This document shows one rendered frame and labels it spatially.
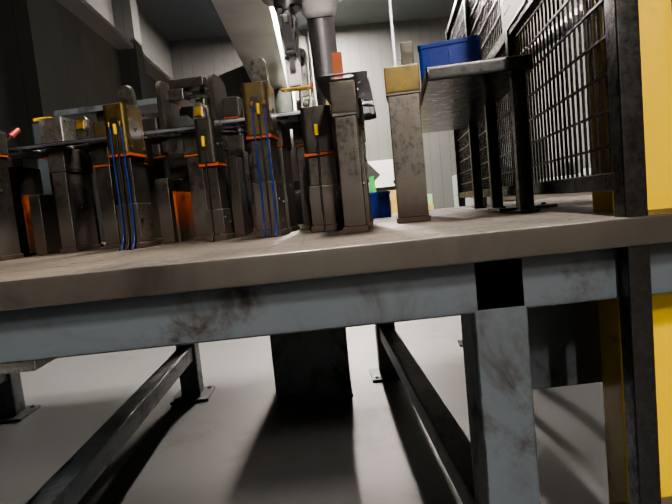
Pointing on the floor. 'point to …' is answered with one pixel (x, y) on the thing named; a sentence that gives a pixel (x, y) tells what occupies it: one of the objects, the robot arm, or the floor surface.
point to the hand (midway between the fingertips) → (294, 73)
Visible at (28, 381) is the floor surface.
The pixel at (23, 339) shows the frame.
